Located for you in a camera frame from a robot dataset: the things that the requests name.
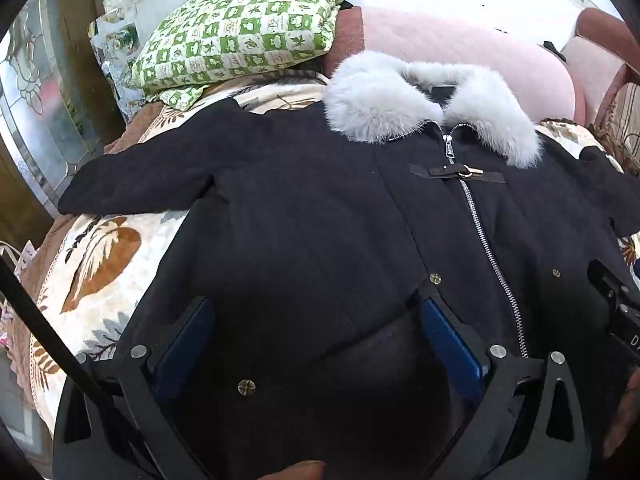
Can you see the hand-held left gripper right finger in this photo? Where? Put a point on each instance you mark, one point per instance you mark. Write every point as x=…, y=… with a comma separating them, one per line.
x=450, y=346

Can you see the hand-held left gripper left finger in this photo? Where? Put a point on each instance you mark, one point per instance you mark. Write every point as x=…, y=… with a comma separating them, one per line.
x=186, y=350

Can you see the black coat with fur collar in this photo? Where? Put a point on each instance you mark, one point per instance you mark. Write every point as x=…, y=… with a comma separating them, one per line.
x=310, y=220

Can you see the person's right forearm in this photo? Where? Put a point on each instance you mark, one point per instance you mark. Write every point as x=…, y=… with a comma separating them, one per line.
x=625, y=420

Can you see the leaf print blanket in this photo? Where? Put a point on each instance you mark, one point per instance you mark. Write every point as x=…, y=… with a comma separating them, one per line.
x=100, y=260

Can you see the striped floral cushion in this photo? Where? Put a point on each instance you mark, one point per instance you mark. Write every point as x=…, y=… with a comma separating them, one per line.
x=622, y=120

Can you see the patterned glass door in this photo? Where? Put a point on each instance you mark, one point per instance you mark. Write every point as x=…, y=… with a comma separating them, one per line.
x=40, y=110

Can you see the green white patterned pillow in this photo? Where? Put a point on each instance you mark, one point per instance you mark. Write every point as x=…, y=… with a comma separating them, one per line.
x=235, y=35

